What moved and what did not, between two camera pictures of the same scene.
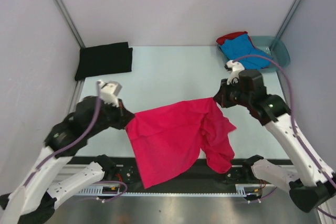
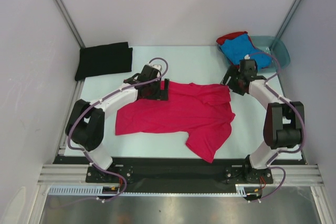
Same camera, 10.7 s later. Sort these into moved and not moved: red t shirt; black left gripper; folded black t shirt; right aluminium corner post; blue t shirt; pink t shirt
Moved: pink t shirt; black left gripper
Not moved: folded black t shirt; red t shirt; blue t shirt; right aluminium corner post
